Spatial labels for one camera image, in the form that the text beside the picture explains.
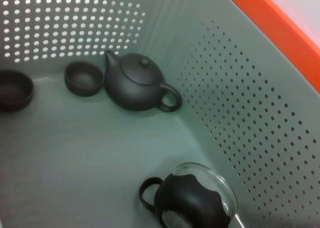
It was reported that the glass teacup with black sleeve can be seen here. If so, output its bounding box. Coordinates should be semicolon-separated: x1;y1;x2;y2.
138;162;245;228

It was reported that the grey-green perforated storage bin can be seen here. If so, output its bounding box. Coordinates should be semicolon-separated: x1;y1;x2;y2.
0;0;320;228

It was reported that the dark clay teapot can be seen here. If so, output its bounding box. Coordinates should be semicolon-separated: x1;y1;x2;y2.
103;50;183;113

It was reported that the small dark clay cup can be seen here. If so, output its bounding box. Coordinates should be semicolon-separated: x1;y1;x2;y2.
0;69;35;113
64;61;105;98

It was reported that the orange bin carry handle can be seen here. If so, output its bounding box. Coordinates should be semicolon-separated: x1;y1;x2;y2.
221;0;320;95

